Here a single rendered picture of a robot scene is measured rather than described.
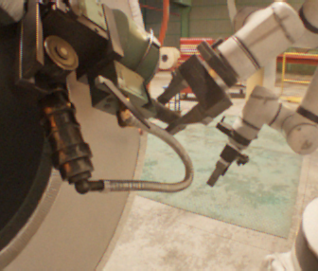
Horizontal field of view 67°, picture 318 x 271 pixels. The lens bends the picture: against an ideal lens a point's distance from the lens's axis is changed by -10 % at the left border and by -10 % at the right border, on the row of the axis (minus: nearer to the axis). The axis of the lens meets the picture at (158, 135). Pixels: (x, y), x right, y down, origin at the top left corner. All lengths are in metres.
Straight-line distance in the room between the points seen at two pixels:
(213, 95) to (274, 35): 0.16
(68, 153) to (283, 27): 0.42
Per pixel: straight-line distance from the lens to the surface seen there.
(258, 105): 0.84
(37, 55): 0.34
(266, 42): 0.53
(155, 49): 0.54
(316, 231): 0.26
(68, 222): 0.67
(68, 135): 0.38
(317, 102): 0.73
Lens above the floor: 0.88
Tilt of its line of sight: 17 degrees down
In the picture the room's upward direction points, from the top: straight up
